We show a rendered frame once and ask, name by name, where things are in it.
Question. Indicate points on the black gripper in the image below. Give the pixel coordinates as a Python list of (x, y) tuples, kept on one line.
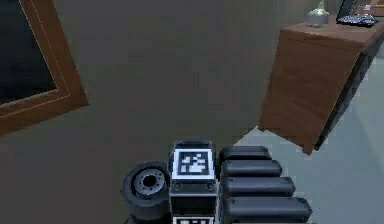
[(146, 190)]

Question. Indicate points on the brown wooden cupboard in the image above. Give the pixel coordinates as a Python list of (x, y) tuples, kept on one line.
[(310, 83)]

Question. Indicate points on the black laptop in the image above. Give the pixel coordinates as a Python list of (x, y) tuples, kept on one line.
[(355, 16)]

